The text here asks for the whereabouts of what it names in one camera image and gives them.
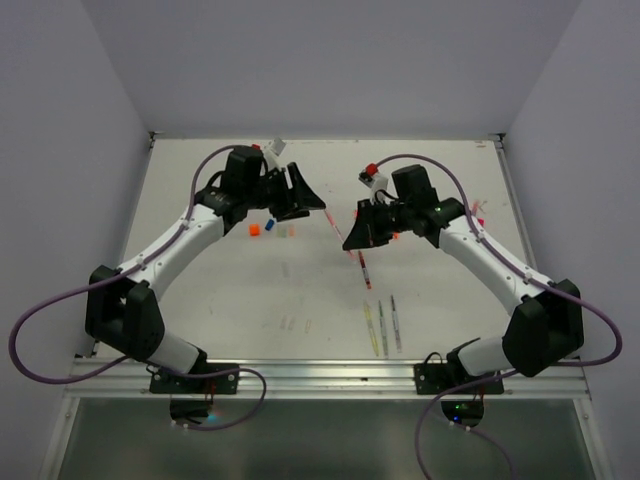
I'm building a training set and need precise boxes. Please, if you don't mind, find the orange highlighter cap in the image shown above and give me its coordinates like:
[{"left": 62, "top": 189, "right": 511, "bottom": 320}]
[{"left": 249, "top": 224, "right": 261, "bottom": 237}]

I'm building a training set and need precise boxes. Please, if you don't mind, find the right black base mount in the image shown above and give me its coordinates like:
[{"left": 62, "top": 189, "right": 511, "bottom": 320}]
[{"left": 413, "top": 352, "right": 505, "bottom": 396}]

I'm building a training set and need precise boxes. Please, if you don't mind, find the grey thin pen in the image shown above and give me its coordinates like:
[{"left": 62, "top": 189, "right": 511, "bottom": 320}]
[{"left": 390, "top": 295, "right": 402, "bottom": 353}]

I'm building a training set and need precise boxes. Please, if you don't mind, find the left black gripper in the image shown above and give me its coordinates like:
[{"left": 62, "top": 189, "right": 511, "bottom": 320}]
[{"left": 244, "top": 162, "right": 325, "bottom": 222}]

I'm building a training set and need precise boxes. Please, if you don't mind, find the red ink pen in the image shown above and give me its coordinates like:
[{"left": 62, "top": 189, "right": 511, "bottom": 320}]
[{"left": 357, "top": 250, "right": 372, "bottom": 290}]

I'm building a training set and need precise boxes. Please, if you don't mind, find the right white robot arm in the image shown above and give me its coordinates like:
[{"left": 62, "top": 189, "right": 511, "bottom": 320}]
[{"left": 343, "top": 164, "right": 584, "bottom": 393}]

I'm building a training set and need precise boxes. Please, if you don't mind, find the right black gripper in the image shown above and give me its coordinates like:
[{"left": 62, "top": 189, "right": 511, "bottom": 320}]
[{"left": 343, "top": 196, "right": 414, "bottom": 248}]

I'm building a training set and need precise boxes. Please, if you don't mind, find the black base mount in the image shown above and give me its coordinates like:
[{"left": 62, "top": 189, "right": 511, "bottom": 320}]
[
  {"left": 413, "top": 352, "right": 505, "bottom": 396},
  {"left": 149, "top": 362, "right": 240, "bottom": 395}
]

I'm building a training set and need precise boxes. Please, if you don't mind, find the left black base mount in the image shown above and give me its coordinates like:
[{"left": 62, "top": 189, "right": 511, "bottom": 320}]
[{"left": 149, "top": 362, "right": 240, "bottom": 395}]

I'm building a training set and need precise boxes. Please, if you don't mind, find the yellow pen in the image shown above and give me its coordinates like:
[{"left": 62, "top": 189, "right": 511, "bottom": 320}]
[
  {"left": 363, "top": 300, "right": 380, "bottom": 357},
  {"left": 378, "top": 300, "right": 389, "bottom": 359}
]

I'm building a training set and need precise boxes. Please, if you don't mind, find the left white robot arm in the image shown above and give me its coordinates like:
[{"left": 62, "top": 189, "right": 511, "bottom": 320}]
[{"left": 85, "top": 139, "right": 326, "bottom": 393}]

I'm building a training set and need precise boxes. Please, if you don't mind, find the aluminium front rail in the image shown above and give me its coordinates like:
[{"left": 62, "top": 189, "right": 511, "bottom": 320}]
[{"left": 64, "top": 360, "right": 590, "bottom": 400}]

